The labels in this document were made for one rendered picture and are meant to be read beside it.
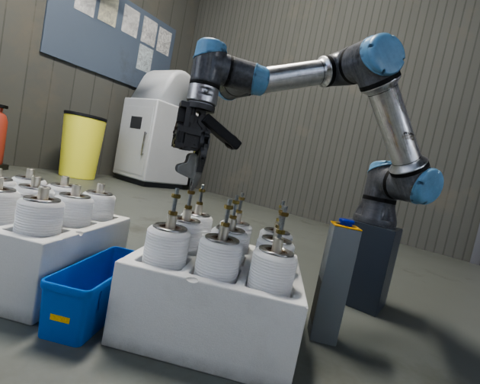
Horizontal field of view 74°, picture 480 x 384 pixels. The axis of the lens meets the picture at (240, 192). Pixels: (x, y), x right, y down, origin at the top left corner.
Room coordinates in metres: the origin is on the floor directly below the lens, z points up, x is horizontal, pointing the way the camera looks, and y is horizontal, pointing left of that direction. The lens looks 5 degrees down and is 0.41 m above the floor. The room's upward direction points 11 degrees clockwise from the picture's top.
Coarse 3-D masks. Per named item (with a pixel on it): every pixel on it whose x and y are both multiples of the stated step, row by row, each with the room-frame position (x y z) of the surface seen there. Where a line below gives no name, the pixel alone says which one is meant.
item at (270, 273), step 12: (252, 264) 0.65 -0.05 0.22; (264, 264) 0.62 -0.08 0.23; (276, 264) 0.61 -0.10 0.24; (288, 264) 0.62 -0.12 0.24; (252, 276) 0.64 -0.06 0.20; (264, 276) 0.62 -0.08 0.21; (276, 276) 0.61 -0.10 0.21; (288, 276) 0.62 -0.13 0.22; (252, 288) 0.63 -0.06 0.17; (264, 288) 0.62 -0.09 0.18; (276, 288) 0.61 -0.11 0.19; (288, 288) 0.63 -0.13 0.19
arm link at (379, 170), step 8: (376, 168) 1.14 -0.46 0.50; (384, 168) 1.12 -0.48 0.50; (368, 176) 1.17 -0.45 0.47; (376, 176) 1.13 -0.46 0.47; (384, 176) 1.10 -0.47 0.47; (368, 184) 1.16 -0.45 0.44; (376, 184) 1.12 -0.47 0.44; (384, 184) 1.09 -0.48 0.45; (368, 192) 1.15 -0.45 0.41; (376, 192) 1.13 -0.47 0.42; (384, 192) 1.10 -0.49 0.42
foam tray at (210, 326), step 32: (128, 256) 0.66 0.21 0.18; (192, 256) 0.75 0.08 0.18; (128, 288) 0.62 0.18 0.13; (160, 288) 0.61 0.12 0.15; (192, 288) 0.60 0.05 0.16; (224, 288) 0.60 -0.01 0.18; (128, 320) 0.61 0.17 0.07; (160, 320) 0.61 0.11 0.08; (192, 320) 0.60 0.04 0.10; (224, 320) 0.59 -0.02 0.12; (256, 320) 0.59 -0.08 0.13; (288, 320) 0.58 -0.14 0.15; (160, 352) 0.61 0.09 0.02; (192, 352) 0.60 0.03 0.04; (224, 352) 0.59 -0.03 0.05; (256, 352) 0.59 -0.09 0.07; (288, 352) 0.58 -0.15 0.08
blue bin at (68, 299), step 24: (72, 264) 0.70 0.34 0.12; (96, 264) 0.80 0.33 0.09; (48, 288) 0.60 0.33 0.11; (72, 288) 0.59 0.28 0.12; (96, 288) 0.61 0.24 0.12; (48, 312) 0.60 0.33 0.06; (72, 312) 0.60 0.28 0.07; (96, 312) 0.64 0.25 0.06; (48, 336) 0.60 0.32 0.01; (72, 336) 0.60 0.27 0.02
